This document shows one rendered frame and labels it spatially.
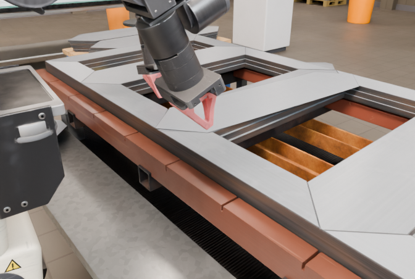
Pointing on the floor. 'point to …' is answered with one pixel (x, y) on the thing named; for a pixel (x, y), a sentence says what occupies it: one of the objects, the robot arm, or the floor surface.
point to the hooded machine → (263, 9)
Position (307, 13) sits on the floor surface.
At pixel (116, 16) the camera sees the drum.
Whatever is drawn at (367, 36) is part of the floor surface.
